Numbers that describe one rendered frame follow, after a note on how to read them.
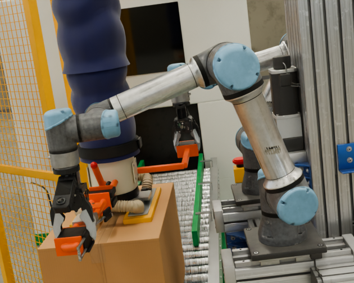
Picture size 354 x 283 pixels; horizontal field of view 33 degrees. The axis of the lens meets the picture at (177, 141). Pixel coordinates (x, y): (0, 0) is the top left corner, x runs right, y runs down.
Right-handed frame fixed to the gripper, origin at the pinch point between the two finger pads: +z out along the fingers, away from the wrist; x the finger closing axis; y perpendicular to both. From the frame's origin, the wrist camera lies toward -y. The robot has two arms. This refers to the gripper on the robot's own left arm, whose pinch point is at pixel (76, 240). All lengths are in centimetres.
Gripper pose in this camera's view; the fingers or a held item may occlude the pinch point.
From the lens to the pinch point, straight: 165.9
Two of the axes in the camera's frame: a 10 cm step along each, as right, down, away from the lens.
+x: -9.9, 1.0, 0.9
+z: 1.2, 9.7, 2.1
